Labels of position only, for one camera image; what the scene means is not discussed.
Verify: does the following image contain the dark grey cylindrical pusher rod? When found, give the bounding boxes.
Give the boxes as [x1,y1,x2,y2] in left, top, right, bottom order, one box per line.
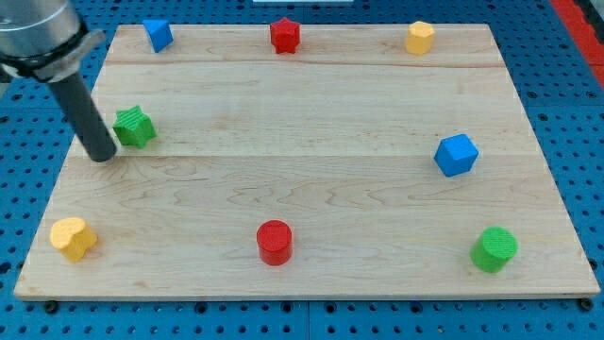
[48,72,117,162]

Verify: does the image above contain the red cylinder block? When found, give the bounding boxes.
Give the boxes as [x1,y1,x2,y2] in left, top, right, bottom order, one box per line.
[256,220,293,266]

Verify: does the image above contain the green cylinder block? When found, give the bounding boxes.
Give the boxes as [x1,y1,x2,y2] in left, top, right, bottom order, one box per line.
[470,226,518,273]

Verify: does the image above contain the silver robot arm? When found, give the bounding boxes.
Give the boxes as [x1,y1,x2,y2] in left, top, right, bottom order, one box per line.
[1,0,117,162]

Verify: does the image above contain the light wooden board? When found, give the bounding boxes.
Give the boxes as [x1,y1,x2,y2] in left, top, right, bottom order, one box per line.
[14,24,600,301]

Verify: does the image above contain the yellow heart block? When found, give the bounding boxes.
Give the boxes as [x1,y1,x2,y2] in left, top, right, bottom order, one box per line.
[49,217,98,263]

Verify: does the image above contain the blue cube block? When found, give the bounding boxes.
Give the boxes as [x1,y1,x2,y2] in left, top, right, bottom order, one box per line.
[434,133,479,178]

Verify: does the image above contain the green star block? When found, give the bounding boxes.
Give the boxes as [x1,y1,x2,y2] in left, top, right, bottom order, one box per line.
[112,106,157,149]

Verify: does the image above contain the blue triangle block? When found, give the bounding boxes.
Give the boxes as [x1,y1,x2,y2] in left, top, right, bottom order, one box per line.
[143,19,174,53]

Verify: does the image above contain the yellow hexagon block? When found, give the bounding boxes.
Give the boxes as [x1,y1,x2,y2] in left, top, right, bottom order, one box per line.
[405,21,435,56]

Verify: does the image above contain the red star block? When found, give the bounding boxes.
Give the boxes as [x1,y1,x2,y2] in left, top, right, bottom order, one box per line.
[269,17,301,54]

